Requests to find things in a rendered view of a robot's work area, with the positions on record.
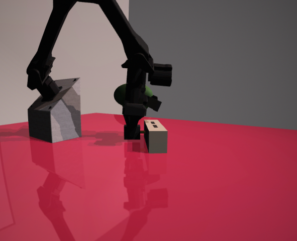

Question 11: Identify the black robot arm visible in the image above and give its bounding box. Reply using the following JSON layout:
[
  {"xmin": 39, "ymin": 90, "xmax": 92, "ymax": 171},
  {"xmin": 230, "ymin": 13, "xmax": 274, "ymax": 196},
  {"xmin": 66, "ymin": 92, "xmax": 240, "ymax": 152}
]
[{"xmin": 26, "ymin": 0, "xmax": 172, "ymax": 111}]

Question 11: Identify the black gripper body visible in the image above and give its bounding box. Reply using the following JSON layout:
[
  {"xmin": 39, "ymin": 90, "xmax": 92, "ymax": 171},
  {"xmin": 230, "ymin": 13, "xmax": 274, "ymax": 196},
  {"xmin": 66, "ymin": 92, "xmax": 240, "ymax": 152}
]
[{"xmin": 122, "ymin": 83, "xmax": 147, "ymax": 116}]

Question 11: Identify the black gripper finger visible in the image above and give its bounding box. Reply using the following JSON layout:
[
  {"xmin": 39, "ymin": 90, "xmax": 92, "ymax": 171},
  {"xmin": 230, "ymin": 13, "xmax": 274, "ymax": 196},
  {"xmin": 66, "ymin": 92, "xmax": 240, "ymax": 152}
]
[{"xmin": 123, "ymin": 114, "xmax": 144, "ymax": 137}]

